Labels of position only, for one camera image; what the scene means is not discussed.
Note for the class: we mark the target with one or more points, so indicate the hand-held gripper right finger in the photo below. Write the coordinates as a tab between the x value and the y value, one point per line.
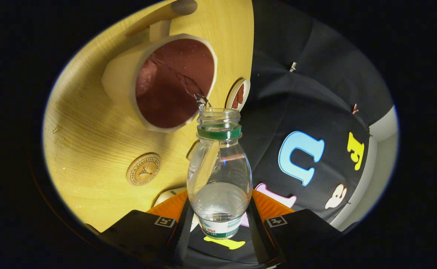
257	235

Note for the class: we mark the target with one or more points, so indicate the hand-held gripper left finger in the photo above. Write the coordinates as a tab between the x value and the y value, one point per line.
183	239

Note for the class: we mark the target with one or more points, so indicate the clear plastic juice bottle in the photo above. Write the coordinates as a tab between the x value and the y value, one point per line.
220	201

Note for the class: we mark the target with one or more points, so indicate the round wooden coaster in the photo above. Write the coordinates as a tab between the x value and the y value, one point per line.
143	169

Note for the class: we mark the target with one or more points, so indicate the wooden table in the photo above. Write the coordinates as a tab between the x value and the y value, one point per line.
91	149

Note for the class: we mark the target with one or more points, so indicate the red food piece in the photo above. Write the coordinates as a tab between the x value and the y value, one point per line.
240	96

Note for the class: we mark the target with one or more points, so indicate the round white plate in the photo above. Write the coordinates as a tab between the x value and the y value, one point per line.
234	95

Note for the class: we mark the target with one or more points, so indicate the orange clip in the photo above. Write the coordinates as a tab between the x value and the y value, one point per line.
355	108

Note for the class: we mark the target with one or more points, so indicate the silver clip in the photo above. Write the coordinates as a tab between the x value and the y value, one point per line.
293	66

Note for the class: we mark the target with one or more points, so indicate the black backdrop cloth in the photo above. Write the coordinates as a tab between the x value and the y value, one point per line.
278	45

